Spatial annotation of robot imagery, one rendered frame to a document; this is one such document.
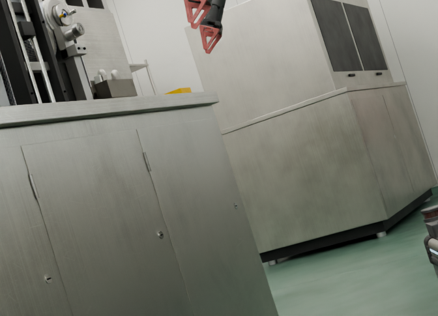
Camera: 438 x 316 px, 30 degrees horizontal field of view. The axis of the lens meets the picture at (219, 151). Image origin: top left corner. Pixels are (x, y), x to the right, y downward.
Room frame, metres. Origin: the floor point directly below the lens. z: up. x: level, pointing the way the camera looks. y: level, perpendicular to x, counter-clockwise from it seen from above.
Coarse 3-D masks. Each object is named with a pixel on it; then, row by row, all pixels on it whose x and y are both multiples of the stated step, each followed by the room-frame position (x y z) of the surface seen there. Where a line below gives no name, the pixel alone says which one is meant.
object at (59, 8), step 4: (60, 4) 2.51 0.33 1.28; (52, 8) 2.49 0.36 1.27; (56, 8) 2.48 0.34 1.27; (60, 8) 2.50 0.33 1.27; (64, 8) 2.52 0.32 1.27; (52, 12) 2.49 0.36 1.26; (56, 12) 2.48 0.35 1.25; (60, 12) 2.49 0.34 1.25; (64, 12) 2.51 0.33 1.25; (56, 16) 2.48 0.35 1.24; (64, 16) 2.51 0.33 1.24; (68, 16) 2.53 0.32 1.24; (56, 20) 2.49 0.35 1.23; (64, 20) 2.50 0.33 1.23; (68, 20) 2.52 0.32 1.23; (60, 24) 2.50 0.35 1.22; (64, 24) 2.50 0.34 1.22; (68, 24) 2.52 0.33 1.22
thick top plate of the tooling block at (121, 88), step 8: (104, 80) 2.60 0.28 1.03; (112, 80) 2.63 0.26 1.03; (120, 80) 2.67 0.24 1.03; (128, 80) 2.72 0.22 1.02; (96, 88) 2.62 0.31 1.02; (104, 88) 2.60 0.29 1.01; (112, 88) 2.61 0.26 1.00; (120, 88) 2.66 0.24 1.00; (128, 88) 2.70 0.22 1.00; (104, 96) 2.61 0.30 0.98; (112, 96) 2.60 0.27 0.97; (120, 96) 2.64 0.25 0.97; (128, 96) 2.70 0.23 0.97
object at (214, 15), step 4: (212, 8) 2.70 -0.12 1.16; (216, 8) 2.70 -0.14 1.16; (220, 8) 2.70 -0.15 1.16; (208, 12) 2.70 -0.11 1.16; (212, 12) 2.70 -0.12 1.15; (216, 12) 2.70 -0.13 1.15; (220, 12) 2.71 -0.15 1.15; (208, 16) 2.70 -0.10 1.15; (212, 16) 2.70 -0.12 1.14; (216, 16) 2.70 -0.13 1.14; (220, 16) 2.71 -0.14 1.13; (204, 20) 2.68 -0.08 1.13; (208, 20) 2.68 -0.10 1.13; (212, 20) 2.67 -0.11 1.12; (216, 20) 2.70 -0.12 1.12; (220, 20) 2.71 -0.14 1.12; (212, 24) 2.72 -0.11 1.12; (216, 24) 2.67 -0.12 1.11; (220, 24) 2.68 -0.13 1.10
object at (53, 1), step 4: (52, 0) 2.51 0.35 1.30; (56, 0) 2.52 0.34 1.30; (48, 4) 2.48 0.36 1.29; (52, 4) 2.50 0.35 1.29; (56, 4) 2.52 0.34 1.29; (48, 8) 2.48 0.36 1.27; (48, 12) 2.47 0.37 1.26; (52, 16) 2.48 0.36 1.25; (52, 20) 2.48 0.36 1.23; (56, 24) 2.49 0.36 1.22
